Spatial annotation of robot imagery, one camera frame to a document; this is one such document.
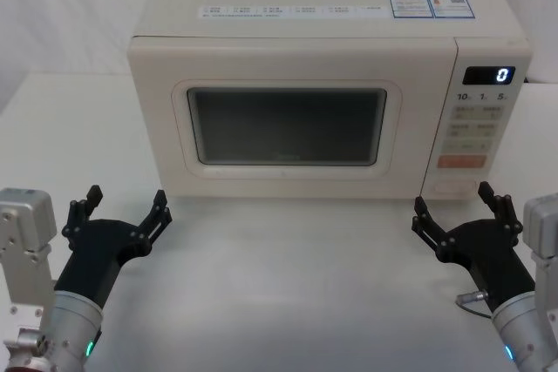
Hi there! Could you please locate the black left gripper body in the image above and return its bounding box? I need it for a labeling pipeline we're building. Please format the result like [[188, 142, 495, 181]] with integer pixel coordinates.
[[53, 218, 153, 310]]

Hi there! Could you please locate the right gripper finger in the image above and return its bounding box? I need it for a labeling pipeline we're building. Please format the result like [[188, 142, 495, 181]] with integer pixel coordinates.
[[412, 195, 459, 263], [477, 180, 524, 239]]

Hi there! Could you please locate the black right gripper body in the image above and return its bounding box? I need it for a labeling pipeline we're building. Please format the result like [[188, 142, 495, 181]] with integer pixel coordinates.
[[435, 219, 537, 314]]

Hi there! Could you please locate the white table cloth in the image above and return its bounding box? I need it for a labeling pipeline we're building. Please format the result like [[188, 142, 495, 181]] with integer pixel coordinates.
[[0, 78, 558, 372]]

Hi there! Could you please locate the white curtain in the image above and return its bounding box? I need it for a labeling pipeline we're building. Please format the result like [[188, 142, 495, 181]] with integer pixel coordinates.
[[0, 0, 558, 117]]

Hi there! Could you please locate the cream microwave oven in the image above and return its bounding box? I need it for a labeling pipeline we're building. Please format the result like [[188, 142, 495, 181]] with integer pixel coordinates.
[[126, 0, 534, 205]]

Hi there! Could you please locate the thin cable with silver plug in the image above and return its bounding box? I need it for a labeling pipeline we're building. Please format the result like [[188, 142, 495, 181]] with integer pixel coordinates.
[[454, 287, 494, 317]]

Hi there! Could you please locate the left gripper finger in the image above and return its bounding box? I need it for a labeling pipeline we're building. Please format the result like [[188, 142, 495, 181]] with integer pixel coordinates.
[[130, 189, 174, 257], [61, 184, 105, 243]]

